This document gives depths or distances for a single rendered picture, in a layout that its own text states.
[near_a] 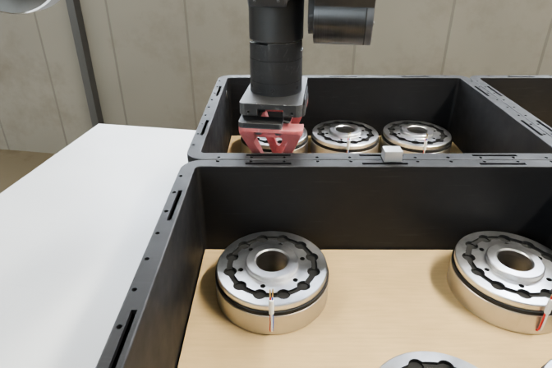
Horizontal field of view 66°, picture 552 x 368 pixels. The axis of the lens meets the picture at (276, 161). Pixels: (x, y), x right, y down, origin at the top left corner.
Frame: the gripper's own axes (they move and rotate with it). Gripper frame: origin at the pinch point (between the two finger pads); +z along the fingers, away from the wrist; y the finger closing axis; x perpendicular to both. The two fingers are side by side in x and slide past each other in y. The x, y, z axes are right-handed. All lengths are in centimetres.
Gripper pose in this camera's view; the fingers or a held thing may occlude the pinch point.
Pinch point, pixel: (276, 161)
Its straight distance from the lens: 51.9
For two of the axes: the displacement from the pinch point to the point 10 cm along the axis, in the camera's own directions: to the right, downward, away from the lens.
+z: 0.0, 8.8, 4.7
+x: -9.9, -0.6, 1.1
